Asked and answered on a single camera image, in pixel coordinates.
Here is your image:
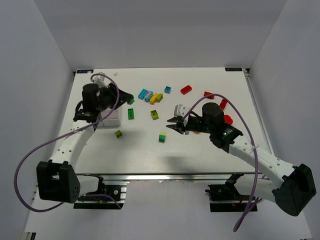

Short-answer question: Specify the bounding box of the teal small lego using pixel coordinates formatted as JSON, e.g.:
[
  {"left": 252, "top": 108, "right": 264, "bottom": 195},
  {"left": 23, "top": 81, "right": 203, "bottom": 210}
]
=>
[{"left": 164, "top": 86, "right": 172, "bottom": 94}]

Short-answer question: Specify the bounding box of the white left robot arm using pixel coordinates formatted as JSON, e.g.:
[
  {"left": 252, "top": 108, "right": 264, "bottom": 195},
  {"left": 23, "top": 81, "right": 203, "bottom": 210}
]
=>
[{"left": 36, "top": 83, "right": 133, "bottom": 203}]

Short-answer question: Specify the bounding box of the aluminium table front rail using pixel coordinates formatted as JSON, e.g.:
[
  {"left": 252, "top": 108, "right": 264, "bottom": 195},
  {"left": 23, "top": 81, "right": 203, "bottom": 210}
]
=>
[{"left": 74, "top": 172, "right": 263, "bottom": 182}]

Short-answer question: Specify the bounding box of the red lego brick far right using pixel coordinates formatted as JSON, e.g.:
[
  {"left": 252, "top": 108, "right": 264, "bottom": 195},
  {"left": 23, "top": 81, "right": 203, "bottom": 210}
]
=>
[{"left": 219, "top": 99, "right": 228, "bottom": 110}]

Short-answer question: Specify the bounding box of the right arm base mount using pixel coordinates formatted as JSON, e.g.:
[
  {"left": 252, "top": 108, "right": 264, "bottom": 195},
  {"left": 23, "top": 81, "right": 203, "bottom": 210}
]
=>
[{"left": 205, "top": 172, "right": 253, "bottom": 213}]

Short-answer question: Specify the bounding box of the lime rounded lego brick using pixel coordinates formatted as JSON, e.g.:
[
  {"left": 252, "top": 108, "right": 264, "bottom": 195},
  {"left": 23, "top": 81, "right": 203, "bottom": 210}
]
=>
[{"left": 155, "top": 93, "right": 163, "bottom": 103}]

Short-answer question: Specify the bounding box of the red lego brick top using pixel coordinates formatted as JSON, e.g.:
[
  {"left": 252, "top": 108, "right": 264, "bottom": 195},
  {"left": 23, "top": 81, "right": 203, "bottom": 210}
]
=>
[{"left": 180, "top": 85, "right": 192, "bottom": 95}]

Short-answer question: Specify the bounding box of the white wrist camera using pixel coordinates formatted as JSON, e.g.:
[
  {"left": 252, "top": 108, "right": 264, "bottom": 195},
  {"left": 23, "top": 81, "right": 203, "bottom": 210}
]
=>
[
  {"left": 91, "top": 72, "right": 107, "bottom": 88},
  {"left": 173, "top": 104, "right": 189, "bottom": 118}
]

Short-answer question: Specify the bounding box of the lime sloped lego center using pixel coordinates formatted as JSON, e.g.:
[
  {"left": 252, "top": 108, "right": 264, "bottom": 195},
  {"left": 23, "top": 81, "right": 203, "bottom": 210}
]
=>
[{"left": 150, "top": 110, "right": 159, "bottom": 120}]

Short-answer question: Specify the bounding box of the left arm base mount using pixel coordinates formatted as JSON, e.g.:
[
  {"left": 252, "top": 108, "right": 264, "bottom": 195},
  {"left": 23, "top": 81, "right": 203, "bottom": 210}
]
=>
[{"left": 73, "top": 177, "right": 127, "bottom": 210}]

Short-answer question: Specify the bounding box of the lime small lego near container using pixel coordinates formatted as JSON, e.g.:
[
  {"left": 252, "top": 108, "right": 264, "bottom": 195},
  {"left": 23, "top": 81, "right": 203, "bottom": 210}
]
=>
[{"left": 128, "top": 98, "right": 135, "bottom": 105}]

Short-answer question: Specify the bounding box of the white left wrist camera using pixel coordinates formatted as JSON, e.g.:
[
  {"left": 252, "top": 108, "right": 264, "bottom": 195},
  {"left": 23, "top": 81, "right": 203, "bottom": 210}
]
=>
[{"left": 91, "top": 72, "right": 107, "bottom": 88}]

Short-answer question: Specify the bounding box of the dark green long lego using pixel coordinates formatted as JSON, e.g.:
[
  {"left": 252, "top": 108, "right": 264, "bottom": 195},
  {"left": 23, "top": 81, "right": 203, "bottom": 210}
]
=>
[{"left": 127, "top": 108, "right": 135, "bottom": 120}]

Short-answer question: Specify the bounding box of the red lego brick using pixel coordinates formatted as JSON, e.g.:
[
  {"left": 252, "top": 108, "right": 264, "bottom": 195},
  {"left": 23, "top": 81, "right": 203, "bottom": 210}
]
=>
[
  {"left": 180, "top": 85, "right": 192, "bottom": 95},
  {"left": 219, "top": 99, "right": 228, "bottom": 110},
  {"left": 203, "top": 91, "right": 215, "bottom": 99}
]

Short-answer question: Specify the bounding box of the yellow lego brick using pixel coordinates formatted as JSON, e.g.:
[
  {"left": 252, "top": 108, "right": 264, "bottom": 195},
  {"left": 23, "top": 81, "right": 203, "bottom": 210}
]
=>
[{"left": 149, "top": 93, "right": 158, "bottom": 105}]

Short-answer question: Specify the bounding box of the teal printed round lego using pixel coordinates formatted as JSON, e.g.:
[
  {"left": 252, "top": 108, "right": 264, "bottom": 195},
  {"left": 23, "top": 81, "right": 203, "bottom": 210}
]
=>
[{"left": 144, "top": 90, "right": 154, "bottom": 103}]

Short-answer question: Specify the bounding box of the olive lime small lego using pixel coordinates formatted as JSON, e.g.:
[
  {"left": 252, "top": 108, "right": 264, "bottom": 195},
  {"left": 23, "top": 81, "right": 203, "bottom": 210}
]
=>
[{"left": 114, "top": 130, "right": 123, "bottom": 138}]

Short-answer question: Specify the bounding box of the blue long lego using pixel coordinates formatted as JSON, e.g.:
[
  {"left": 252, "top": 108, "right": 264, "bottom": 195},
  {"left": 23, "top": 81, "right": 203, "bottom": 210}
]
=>
[{"left": 138, "top": 88, "right": 148, "bottom": 100}]

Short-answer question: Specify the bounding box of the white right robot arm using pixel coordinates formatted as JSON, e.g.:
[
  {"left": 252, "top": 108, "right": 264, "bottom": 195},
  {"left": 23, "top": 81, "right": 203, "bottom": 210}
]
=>
[{"left": 167, "top": 102, "right": 316, "bottom": 217}]

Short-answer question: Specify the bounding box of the blue label left corner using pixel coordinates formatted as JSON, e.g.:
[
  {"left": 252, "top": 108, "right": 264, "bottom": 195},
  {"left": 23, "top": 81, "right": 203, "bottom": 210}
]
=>
[{"left": 76, "top": 69, "right": 94, "bottom": 74}]

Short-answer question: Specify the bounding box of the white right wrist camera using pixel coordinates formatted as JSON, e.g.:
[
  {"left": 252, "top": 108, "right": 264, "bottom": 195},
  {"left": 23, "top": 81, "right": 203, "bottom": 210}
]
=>
[{"left": 173, "top": 104, "right": 189, "bottom": 118}]

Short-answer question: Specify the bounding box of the green and pale lego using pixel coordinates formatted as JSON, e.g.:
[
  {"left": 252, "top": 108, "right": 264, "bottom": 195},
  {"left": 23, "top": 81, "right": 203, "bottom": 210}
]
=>
[{"left": 158, "top": 131, "right": 166, "bottom": 143}]

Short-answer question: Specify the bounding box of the blue label right corner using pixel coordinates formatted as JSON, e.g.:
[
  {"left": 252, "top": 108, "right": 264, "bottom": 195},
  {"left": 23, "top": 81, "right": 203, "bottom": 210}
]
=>
[{"left": 224, "top": 67, "right": 243, "bottom": 72}]

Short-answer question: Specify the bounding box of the blue label corner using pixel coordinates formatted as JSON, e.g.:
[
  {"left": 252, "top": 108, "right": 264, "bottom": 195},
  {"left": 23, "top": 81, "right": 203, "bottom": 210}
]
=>
[
  {"left": 76, "top": 69, "right": 94, "bottom": 74},
  {"left": 224, "top": 67, "right": 243, "bottom": 72}
]

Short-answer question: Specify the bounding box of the white compartment container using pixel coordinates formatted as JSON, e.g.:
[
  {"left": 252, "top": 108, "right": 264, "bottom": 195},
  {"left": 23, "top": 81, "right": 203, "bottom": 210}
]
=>
[{"left": 98, "top": 107, "right": 122, "bottom": 128}]

